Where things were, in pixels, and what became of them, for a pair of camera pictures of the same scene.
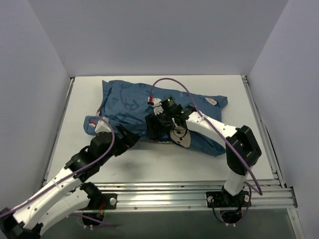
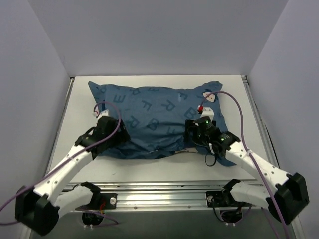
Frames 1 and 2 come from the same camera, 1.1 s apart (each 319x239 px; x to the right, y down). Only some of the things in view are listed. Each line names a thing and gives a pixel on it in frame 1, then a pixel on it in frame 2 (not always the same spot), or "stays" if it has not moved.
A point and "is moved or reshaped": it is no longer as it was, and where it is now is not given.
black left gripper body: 125,139 -> 122,132
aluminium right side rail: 272,161 stays
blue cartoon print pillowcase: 125,102 is moved or reshaped
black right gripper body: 152,123 -> 189,130
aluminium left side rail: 59,129 stays
